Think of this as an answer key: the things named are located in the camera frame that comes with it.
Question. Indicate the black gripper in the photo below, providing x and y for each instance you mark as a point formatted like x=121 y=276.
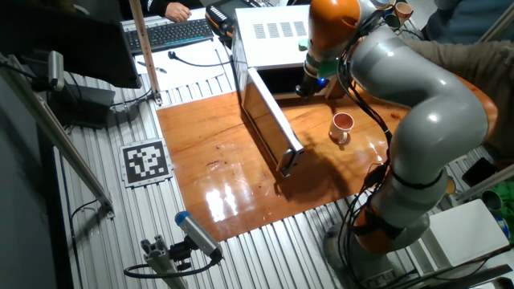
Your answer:
x=315 y=83

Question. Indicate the beige cup pink inside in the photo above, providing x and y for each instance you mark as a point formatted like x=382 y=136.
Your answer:
x=341 y=124

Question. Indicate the silver microwave oven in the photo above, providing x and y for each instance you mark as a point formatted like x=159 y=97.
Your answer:
x=273 y=48

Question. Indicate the dark sleeved forearm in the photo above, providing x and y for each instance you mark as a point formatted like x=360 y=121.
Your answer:
x=148 y=6

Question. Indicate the olive sleeved forearm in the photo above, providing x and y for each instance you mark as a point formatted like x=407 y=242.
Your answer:
x=454 y=58

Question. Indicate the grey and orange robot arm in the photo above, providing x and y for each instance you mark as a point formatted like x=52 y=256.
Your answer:
x=425 y=108

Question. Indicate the hand with dark sleeve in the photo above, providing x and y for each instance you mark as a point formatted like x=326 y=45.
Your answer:
x=177 y=12

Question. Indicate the dark green cup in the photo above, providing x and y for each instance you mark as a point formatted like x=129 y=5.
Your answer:
x=392 y=21

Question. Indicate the white paper sheet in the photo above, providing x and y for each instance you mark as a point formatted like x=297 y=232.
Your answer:
x=192 y=78

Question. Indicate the black orange teach pendant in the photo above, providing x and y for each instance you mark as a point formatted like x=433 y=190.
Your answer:
x=225 y=12

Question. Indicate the orange wooden board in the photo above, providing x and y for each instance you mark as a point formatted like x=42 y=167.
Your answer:
x=225 y=180

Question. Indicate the stack of pale bowls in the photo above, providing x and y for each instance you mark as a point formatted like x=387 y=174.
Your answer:
x=381 y=3

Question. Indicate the black computer keyboard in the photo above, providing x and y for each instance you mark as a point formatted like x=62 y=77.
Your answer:
x=168 y=34

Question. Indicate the dark pen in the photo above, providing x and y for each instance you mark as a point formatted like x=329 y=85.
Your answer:
x=152 y=67

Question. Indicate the blue cup yellow inside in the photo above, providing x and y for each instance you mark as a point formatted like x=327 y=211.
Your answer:
x=450 y=186

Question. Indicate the black white marker plate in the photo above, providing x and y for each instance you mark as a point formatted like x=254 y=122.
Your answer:
x=145 y=161

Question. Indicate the person in blue shirt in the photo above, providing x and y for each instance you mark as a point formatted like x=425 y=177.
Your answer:
x=470 y=20

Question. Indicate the black phone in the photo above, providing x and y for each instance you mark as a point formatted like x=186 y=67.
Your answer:
x=478 y=171

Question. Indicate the person in dark coat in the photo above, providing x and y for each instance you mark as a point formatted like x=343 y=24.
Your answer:
x=504 y=120

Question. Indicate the grey aluminium strut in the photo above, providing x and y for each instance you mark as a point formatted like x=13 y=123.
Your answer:
x=486 y=184

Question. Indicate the slanted wooden strut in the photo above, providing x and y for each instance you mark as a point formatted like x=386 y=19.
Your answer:
x=498 y=26

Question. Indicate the white box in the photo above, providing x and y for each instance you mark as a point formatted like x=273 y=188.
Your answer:
x=466 y=233

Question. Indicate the short aluminium profile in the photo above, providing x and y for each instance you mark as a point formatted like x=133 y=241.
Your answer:
x=160 y=265

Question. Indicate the black box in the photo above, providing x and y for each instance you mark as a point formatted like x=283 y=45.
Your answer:
x=80 y=108

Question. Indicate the green cloth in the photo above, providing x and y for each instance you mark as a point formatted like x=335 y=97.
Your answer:
x=508 y=200

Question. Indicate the black monitor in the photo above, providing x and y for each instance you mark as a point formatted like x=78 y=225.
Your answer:
x=72 y=44

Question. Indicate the blue plastic object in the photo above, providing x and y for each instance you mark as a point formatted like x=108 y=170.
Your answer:
x=503 y=228

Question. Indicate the slanted aluminium strut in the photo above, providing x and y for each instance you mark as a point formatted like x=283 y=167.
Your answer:
x=60 y=138

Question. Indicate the grey webcam device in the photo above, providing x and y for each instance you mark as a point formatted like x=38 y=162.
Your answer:
x=56 y=70

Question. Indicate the wooden upright post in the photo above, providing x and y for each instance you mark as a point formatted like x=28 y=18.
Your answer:
x=144 y=44

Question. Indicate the silver camera blue cap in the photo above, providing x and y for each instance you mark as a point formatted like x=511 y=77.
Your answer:
x=197 y=234

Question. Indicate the black camera clamp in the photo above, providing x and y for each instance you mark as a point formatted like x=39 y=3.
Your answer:
x=180 y=253

